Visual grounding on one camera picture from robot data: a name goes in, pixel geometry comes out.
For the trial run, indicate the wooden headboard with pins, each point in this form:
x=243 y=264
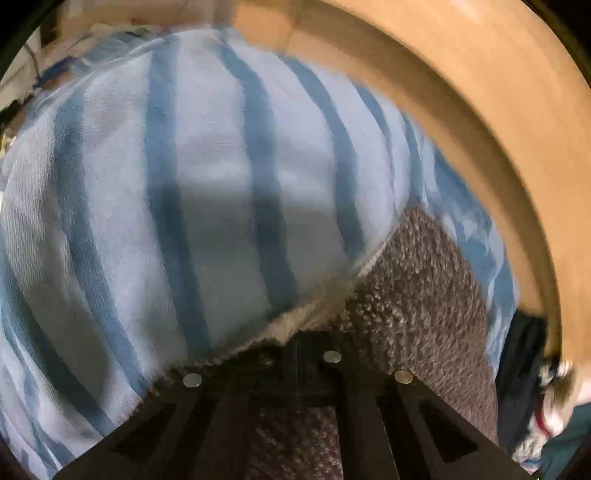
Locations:
x=461 y=92

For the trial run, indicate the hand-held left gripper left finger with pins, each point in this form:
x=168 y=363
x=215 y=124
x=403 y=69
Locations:
x=277 y=376

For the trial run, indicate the blue striped fleece garment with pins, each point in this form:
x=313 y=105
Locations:
x=207 y=194

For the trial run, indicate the dark navy garment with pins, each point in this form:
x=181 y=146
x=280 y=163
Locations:
x=521 y=369

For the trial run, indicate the blue striped bed sheet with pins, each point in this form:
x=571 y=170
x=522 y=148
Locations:
x=475 y=240

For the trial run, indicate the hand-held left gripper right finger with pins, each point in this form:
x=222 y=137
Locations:
x=323 y=376

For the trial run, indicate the brown fuzzy garment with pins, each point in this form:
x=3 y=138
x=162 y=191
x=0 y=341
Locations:
x=415 y=300

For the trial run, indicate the white and red garment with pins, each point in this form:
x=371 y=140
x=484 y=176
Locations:
x=551 y=415

